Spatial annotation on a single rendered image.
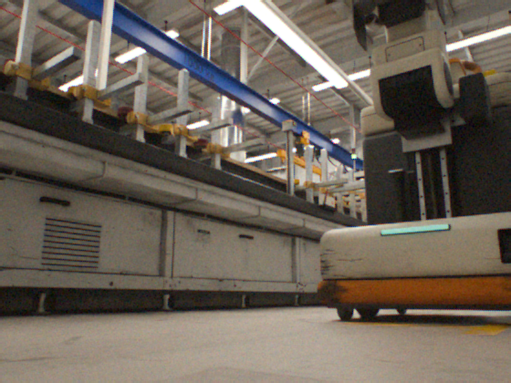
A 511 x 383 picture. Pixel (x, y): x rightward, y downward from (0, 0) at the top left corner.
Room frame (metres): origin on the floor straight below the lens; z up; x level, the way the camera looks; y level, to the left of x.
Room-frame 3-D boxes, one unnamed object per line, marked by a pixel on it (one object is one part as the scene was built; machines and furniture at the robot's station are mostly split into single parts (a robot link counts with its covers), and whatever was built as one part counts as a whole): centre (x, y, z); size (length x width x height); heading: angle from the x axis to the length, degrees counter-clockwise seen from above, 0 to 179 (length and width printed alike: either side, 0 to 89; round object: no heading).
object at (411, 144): (1.26, -0.58, 0.68); 0.28 x 0.27 x 0.25; 54
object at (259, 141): (2.11, 0.15, 0.81); 0.43 x 0.03 x 0.04; 54
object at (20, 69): (1.32, 0.78, 0.80); 0.14 x 0.06 x 0.05; 144
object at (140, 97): (1.70, 0.50, 0.88); 0.04 x 0.04 x 0.48; 54
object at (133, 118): (1.72, 0.49, 0.81); 0.14 x 0.06 x 0.05; 144
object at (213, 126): (1.91, 0.29, 0.83); 0.43 x 0.03 x 0.04; 54
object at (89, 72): (1.50, 0.65, 0.90); 0.04 x 0.04 x 0.48; 54
